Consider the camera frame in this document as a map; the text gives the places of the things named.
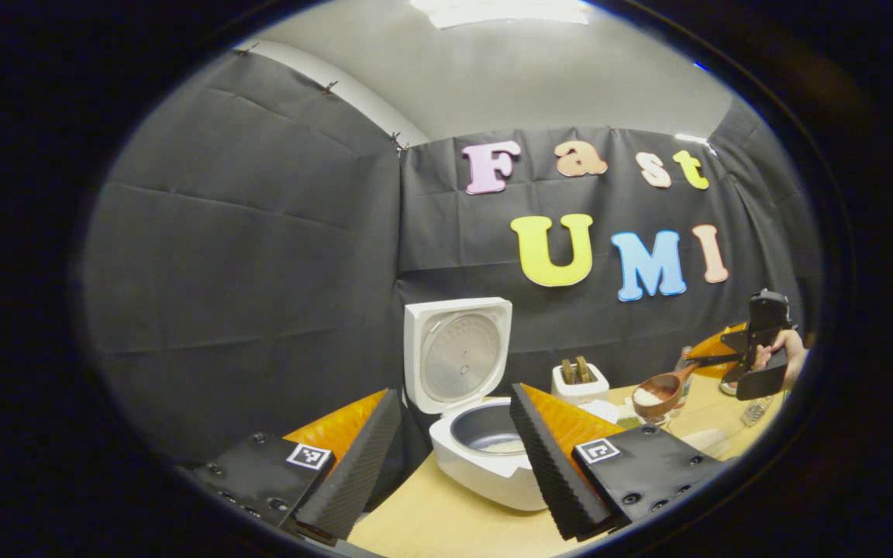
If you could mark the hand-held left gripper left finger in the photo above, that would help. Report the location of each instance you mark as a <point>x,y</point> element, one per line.
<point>361,457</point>

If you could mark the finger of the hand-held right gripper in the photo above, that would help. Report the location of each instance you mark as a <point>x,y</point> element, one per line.
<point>714,349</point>

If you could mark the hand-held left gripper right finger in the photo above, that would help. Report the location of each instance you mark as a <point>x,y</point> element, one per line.
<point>543,465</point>

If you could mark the white rice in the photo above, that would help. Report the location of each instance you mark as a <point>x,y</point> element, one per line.
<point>648,397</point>
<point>505,446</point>

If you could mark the brown wooden spoon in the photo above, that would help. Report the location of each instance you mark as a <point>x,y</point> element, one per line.
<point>671,391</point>

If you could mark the white rice cooker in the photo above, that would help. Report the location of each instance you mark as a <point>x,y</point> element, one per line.
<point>458,356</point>

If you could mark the clear plastic bottle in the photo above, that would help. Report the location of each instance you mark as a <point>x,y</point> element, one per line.
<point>684,356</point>

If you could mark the white toaster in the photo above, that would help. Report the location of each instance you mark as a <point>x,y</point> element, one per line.
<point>582,391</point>

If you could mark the brown bread slice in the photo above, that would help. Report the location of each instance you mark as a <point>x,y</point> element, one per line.
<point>568,372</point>
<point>583,370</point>

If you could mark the black backdrop cloth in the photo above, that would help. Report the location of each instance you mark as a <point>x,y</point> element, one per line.
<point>260,248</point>

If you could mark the large ceiling light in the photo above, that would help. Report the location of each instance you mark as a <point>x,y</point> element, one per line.
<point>501,9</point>

